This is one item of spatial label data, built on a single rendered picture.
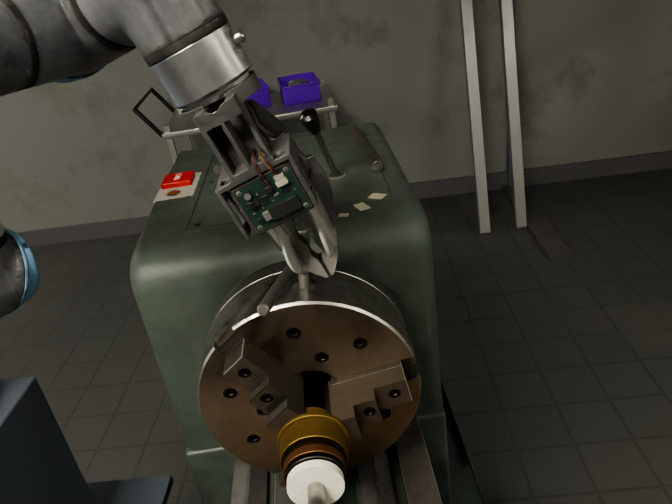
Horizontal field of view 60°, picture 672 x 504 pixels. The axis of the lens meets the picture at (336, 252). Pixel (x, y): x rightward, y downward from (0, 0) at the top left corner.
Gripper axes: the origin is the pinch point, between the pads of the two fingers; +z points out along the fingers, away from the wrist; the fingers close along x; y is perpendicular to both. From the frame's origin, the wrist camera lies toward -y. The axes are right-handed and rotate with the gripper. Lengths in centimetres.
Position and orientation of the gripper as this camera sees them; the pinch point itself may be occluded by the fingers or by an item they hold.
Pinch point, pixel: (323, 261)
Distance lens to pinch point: 60.0
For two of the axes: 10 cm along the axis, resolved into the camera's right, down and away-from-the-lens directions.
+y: 0.7, 4.5, -8.9
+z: 4.5, 7.8, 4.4
